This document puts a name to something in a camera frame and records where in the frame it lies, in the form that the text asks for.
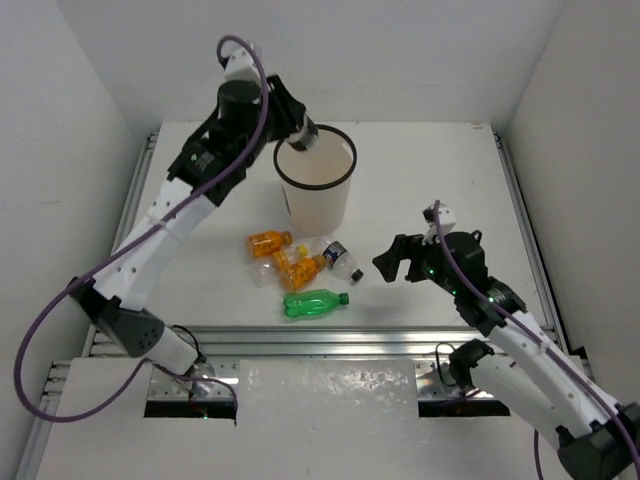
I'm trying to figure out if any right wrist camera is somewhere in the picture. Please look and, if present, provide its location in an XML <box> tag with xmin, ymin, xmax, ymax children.
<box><xmin>422</xmin><ymin>203</ymin><xmax>457</xmax><ymax>245</ymax></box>

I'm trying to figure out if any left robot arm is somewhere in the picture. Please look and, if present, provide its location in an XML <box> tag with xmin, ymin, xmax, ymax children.
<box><xmin>71</xmin><ymin>75</ymin><xmax>310</xmax><ymax>375</ymax></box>

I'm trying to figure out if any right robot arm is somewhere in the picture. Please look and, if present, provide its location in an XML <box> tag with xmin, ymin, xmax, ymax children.
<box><xmin>372</xmin><ymin>231</ymin><xmax>639</xmax><ymax>479</ymax></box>

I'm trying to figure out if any right aluminium side rail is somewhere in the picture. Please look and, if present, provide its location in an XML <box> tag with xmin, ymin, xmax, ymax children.
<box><xmin>493</xmin><ymin>130</ymin><xmax>588</xmax><ymax>362</ymax></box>

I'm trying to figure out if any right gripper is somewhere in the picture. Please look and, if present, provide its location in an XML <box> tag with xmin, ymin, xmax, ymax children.
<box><xmin>372</xmin><ymin>227</ymin><xmax>460</xmax><ymax>296</ymax></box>

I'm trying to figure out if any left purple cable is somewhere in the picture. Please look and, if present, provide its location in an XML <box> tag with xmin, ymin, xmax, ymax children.
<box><xmin>13</xmin><ymin>34</ymin><xmax>271</xmax><ymax>424</ymax></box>

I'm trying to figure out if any orange juice bottle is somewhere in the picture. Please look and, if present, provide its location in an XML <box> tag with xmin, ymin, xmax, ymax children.
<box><xmin>246</xmin><ymin>230</ymin><xmax>293</xmax><ymax>259</ymax></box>
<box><xmin>280</xmin><ymin>255</ymin><xmax>326</xmax><ymax>293</ymax></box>

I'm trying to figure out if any aluminium side rail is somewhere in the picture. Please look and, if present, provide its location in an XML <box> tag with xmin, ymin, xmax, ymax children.
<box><xmin>493</xmin><ymin>130</ymin><xmax>588</xmax><ymax>362</ymax></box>
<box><xmin>82</xmin><ymin>128</ymin><xmax>161</xmax><ymax>351</ymax></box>

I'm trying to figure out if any orange juice bottle middle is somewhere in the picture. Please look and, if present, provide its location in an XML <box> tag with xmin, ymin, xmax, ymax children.
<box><xmin>280</xmin><ymin>255</ymin><xmax>326</xmax><ymax>293</ymax></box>

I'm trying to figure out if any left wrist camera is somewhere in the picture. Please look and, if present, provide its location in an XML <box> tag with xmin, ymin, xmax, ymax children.
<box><xmin>223</xmin><ymin>46</ymin><xmax>261</xmax><ymax>85</ymax></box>

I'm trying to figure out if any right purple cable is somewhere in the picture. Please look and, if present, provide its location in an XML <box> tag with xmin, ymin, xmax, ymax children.
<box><xmin>432</xmin><ymin>199</ymin><xmax>640</xmax><ymax>480</ymax></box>

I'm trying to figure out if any clear bottle black label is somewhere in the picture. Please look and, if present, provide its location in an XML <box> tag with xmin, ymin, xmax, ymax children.
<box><xmin>285</xmin><ymin>116</ymin><xmax>319</xmax><ymax>152</ymax></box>

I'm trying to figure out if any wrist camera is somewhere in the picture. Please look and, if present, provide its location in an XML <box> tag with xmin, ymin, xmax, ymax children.
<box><xmin>223</xmin><ymin>46</ymin><xmax>261</xmax><ymax>85</ymax></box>
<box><xmin>422</xmin><ymin>203</ymin><xmax>457</xmax><ymax>245</ymax></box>

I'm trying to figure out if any orange juice bottle left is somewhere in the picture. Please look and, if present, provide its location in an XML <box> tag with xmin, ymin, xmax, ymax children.
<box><xmin>246</xmin><ymin>230</ymin><xmax>293</xmax><ymax>259</ymax></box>

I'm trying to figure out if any left aluminium side rail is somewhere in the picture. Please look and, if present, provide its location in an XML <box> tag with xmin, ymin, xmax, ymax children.
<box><xmin>82</xmin><ymin>128</ymin><xmax>161</xmax><ymax>351</ymax></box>

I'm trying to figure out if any clear bottle yellow cap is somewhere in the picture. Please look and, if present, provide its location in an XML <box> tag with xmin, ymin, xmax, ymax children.
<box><xmin>253</xmin><ymin>245</ymin><xmax>308</xmax><ymax>287</ymax></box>

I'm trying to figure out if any purple cable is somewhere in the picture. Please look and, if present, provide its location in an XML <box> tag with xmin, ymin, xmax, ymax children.
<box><xmin>13</xmin><ymin>34</ymin><xmax>271</xmax><ymax>424</ymax></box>
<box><xmin>432</xmin><ymin>199</ymin><xmax>640</xmax><ymax>480</ymax></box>

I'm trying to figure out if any aluminium front rail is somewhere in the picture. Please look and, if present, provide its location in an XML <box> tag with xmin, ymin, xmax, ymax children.
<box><xmin>179</xmin><ymin>325</ymin><xmax>481</xmax><ymax>358</ymax></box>

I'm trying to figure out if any green plastic bottle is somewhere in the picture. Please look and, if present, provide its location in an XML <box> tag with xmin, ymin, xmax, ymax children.
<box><xmin>283</xmin><ymin>289</ymin><xmax>350</xmax><ymax>319</ymax></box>

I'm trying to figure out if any white bin with black rim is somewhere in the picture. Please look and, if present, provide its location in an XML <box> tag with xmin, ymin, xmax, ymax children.
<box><xmin>273</xmin><ymin>124</ymin><xmax>358</xmax><ymax>236</ymax></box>

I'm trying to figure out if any clear bottle blue label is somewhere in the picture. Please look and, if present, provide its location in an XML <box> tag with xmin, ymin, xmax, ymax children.
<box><xmin>322</xmin><ymin>240</ymin><xmax>364</xmax><ymax>283</ymax></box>

